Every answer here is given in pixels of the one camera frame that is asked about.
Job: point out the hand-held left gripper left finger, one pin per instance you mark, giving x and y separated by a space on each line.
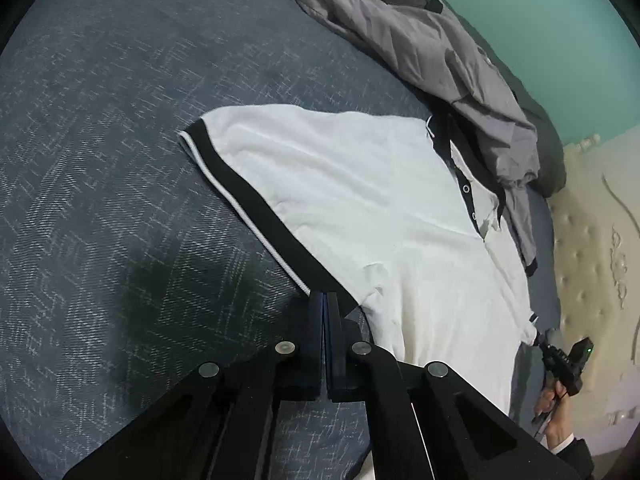
317 340

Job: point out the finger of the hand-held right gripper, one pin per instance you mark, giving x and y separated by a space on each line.
545 345

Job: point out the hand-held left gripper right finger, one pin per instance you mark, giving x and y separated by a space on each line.
332 360

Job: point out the white polo shirt black trim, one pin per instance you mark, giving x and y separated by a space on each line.
375 200

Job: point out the person's right hand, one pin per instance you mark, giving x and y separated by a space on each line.
557 420

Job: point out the cream tufted headboard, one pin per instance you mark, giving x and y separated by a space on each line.
595 240

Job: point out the blue patterned bed cover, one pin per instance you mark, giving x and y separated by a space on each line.
125 160

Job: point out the grey jacket with black cuffs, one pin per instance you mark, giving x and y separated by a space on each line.
415 40

